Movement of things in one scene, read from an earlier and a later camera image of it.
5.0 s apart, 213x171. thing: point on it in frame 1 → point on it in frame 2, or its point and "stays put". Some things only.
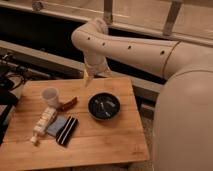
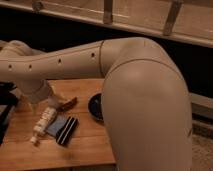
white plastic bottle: x=43 y=123 stays put
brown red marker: x=67 y=106 stays put
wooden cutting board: x=58 y=121 stays put
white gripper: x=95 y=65 → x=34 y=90
